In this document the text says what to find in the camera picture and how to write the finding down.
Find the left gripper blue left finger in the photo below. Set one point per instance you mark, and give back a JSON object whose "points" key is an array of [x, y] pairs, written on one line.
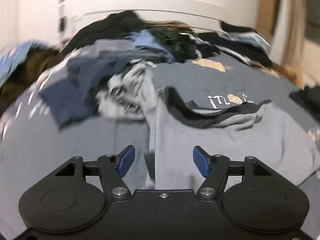
{"points": [[113, 169]]}

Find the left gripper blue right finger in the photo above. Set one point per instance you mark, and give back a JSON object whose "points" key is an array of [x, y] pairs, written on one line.
{"points": [[214, 169]]}

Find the grey sweatshirt with dark collar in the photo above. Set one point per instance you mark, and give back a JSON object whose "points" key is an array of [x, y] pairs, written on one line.
{"points": [[199, 108]]}

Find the stack of folded clothes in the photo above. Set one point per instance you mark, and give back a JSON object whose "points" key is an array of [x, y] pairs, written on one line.
{"points": [[243, 43]]}

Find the black clothes pile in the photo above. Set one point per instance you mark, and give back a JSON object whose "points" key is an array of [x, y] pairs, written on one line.
{"points": [[175, 41]]}

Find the crumpled grey garment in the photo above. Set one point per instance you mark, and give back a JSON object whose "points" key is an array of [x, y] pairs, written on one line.
{"points": [[130, 95]]}

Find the navy blue garment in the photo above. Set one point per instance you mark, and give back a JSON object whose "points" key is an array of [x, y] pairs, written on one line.
{"points": [[72, 99]]}

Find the grey quilted bedspread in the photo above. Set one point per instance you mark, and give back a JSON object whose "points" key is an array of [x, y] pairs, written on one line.
{"points": [[33, 145]]}

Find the dark dotted folded garment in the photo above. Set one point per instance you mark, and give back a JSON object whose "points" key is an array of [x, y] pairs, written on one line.
{"points": [[309, 99]]}

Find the blue folded shirt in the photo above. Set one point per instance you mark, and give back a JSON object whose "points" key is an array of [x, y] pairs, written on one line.
{"points": [[145, 40]]}

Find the brown jacket with blue cloth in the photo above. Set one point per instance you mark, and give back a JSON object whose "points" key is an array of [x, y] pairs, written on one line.
{"points": [[21, 66]]}

